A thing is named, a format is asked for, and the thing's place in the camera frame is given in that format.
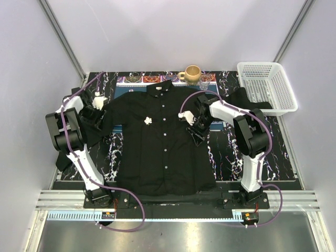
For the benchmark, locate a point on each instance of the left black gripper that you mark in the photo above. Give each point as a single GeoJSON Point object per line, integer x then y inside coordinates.
{"type": "Point", "coordinates": [96, 122]}

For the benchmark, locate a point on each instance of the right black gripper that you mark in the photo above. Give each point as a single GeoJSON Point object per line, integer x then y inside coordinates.
{"type": "Point", "coordinates": [197, 138]}

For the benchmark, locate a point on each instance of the black button shirt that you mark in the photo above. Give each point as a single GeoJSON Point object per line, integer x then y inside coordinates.
{"type": "Point", "coordinates": [160, 158]}

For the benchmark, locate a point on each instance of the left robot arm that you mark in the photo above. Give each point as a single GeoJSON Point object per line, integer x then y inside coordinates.
{"type": "Point", "coordinates": [66, 128]}

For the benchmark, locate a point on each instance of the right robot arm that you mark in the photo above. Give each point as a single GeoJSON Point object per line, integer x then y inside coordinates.
{"type": "Point", "coordinates": [253, 140]}

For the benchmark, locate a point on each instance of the blue patterned placemat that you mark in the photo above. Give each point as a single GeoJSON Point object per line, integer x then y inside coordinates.
{"type": "Point", "coordinates": [123, 85]}

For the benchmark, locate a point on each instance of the clear drinking glass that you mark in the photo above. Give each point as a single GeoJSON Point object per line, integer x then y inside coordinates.
{"type": "Point", "coordinates": [204, 82]}

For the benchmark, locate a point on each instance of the tan ceramic mug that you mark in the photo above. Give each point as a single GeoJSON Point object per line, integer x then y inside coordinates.
{"type": "Point", "coordinates": [191, 75]}

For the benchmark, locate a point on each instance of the white plastic basket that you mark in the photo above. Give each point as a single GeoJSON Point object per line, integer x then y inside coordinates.
{"type": "Point", "coordinates": [267, 82]}

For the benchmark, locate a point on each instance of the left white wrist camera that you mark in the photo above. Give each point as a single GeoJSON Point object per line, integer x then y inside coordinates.
{"type": "Point", "coordinates": [99, 101]}

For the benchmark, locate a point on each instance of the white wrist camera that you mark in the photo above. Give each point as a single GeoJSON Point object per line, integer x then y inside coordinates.
{"type": "Point", "coordinates": [99, 101]}
{"type": "Point", "coordinates": [187, 116]}

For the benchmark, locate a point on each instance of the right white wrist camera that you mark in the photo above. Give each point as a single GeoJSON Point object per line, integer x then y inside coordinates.
{"type": "Point", "coordinates": [187, 116]}

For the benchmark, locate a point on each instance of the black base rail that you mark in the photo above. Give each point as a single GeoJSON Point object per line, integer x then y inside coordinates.
{"type": "Point", "coordinates": [209, 206]}

